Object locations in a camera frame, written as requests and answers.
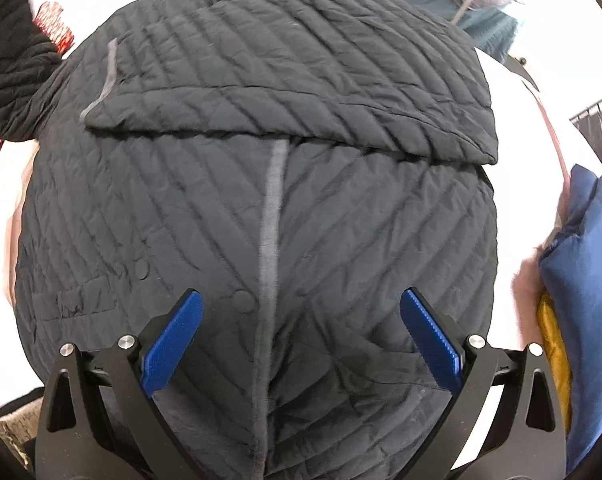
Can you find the black quilted jacket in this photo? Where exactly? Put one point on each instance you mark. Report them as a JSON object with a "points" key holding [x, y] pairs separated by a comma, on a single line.
{"points": [[331, 210]]}

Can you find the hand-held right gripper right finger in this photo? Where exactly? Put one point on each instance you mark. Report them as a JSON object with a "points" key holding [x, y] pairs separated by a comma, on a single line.
{"points": [[431, 345]]}

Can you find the navy blue cloth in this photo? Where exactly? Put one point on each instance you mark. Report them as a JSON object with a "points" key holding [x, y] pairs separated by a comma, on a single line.
{"points": [[586, 270]]}

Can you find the black round stool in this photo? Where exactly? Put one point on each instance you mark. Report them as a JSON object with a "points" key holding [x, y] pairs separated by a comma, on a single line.
{"points": [[523, 72]]}

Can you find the beige cloth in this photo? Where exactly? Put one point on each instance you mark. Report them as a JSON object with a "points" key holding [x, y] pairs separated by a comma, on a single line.
{"points": [[11, 425]]}

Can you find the pink polka dot blanket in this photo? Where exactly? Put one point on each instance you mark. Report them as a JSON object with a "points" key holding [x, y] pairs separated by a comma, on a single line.
{"points": [[511, 210]]}

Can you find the bed with blue sheet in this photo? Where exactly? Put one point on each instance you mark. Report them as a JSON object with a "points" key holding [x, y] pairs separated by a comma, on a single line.
{"points": [[491, 32]]}

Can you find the yellow cloth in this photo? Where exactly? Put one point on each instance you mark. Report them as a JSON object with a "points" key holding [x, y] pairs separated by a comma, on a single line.
{"points": [[553, 350]]}

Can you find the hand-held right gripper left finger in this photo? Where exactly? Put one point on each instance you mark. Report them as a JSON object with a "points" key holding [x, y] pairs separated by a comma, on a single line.
{"points": [[173, 340]]}

